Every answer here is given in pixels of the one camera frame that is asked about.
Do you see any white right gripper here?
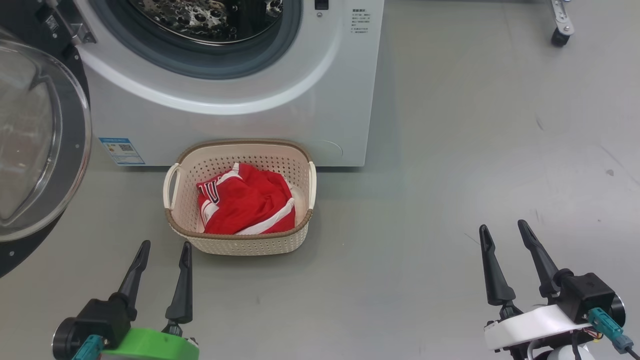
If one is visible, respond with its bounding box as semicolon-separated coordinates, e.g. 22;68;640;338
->
479;219;593;353

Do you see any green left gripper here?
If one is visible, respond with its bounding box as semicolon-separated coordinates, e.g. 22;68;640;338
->
100;240;200;360

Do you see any red lettered jersey garment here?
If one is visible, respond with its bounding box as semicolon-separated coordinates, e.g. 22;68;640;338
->
196;170;297;236

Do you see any dark round glass washer door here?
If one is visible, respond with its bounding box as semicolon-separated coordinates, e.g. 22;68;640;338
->
0;25;93;278

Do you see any cream perforated laundry basket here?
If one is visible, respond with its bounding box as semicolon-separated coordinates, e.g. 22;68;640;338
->
162;139;317;257

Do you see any white front-load washing machine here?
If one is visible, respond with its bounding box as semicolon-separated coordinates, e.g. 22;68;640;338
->
35;0;386;168

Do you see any blue label sticker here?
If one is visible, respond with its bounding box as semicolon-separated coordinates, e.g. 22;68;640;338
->
98;137;146;166

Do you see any grey metal caster leg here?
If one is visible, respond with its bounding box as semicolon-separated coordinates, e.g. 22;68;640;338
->
550;0;576;48

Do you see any teal-plug left camera cable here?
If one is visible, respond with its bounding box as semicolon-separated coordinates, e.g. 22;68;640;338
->
71;335;105;360

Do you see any teal-plug camera cable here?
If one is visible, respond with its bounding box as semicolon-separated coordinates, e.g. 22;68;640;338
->
71;335;105;360
586;307;640;360

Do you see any teal-plug right camera cable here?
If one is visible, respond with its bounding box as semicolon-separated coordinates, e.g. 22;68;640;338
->
586;307;640;360

